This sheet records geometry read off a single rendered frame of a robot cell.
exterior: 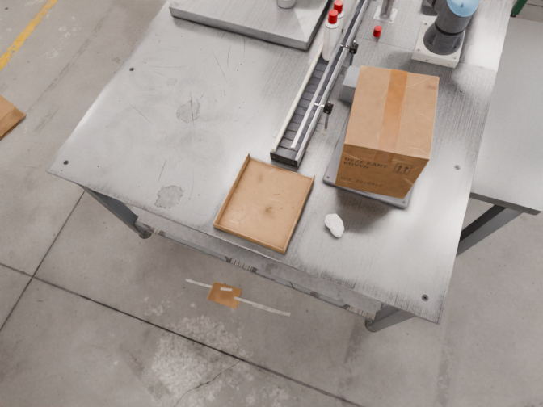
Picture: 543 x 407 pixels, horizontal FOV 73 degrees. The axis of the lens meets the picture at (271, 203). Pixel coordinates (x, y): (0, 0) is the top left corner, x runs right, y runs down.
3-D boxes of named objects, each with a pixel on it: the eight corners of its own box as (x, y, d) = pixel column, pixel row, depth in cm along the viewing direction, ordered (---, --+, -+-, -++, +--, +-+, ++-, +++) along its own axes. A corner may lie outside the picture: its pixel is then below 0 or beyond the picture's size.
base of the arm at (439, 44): (425, 24, 154) (433, 4, 145) (462, 30, 152) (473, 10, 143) (420, 52, 149) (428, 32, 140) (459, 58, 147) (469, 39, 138)
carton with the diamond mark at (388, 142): (349, 116, 141) (360, 64, 116) (413, 127, 137) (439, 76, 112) (334, 185, 130) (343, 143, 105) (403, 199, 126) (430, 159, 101)
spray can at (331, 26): (324, 50, 151) (329, 6, 132) (336, 53, 150) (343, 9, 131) (320, 59, 149) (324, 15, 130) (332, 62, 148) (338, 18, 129)
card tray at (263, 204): (249, 157, 138) (248, 152, 135) (314, 179, 133) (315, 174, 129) (214, 227, 128) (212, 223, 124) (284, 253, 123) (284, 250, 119)
